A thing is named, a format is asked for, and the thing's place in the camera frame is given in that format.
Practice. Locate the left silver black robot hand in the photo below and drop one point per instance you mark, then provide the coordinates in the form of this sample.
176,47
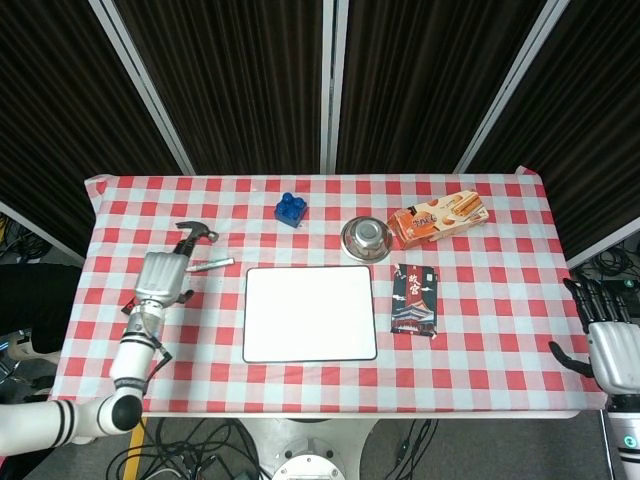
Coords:
159,277

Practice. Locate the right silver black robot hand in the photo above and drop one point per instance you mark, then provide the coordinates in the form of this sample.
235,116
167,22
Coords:
617,355

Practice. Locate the green white marker pen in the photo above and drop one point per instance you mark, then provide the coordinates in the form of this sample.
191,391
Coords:
215,263

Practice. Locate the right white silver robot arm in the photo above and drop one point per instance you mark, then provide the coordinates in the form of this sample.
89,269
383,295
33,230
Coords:
625,435

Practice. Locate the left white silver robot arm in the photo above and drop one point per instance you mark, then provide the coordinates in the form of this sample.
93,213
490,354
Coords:
132,357

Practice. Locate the red white checkered tablecloth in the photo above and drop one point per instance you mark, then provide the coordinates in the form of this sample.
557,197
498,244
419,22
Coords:
310,390

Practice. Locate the black red claw hammer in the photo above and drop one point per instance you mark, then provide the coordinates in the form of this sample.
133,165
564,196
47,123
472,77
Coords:
192,232

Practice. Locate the blue toy building block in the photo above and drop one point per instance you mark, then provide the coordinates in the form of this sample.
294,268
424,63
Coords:
290,210

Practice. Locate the dark ribbed partition panel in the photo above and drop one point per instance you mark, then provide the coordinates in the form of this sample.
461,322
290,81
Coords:
50,100
590,125
425,85
235,85

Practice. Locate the dark blue palace print packet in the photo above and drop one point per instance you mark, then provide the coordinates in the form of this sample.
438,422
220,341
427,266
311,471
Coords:
414,302

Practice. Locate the stainless steel bowl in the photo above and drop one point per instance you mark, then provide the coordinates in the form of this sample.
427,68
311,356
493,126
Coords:
366,239

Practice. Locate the orange biscuit box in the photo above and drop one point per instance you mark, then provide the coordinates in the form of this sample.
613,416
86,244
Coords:
435,220

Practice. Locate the white partition frame post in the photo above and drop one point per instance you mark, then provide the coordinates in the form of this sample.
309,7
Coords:
334,85
511,85
142,85
40,232
605,242

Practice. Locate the white board black frame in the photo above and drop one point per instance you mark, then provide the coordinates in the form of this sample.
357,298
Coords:
310,314

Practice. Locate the white pedestal with round flange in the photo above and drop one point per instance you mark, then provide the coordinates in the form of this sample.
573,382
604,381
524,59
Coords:
310,440

